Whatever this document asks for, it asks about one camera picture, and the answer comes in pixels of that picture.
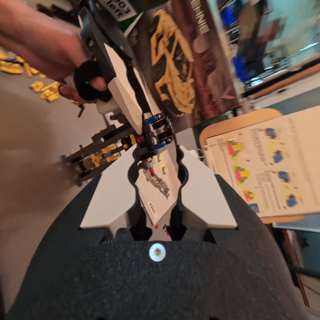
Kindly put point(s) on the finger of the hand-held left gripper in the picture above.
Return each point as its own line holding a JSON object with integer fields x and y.
{"x": 125, "y": 100}
{"x": 147, "y": 95}

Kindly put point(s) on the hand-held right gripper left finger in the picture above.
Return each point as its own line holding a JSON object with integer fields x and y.
{"x": 110, "y": 197}

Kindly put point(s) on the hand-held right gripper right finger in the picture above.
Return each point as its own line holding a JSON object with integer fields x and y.
{"x": 207, "y": 197}

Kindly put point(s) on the grey lego chassis assembly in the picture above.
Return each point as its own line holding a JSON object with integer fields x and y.
{"x": 100, "y": 147}

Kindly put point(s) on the black angled lego lever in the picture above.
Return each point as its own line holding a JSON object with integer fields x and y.
{"x": 80, "y": 110}

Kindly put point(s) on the lego instruction booklet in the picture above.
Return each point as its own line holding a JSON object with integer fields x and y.
{"x": 160, "y": 200}

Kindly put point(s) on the dark lego set box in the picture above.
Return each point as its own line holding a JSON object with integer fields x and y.
{"x": 207, "y": 62}

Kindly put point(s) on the pile of yellow lego pieces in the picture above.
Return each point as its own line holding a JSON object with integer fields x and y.
{"x": 47, "y": 92}

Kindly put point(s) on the person's left hand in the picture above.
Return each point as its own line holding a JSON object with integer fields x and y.
{"x": 57, "y": 55}

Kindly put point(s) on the printed instruction sheet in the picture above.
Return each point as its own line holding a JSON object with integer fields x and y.
{"x": 275, "y": 162}

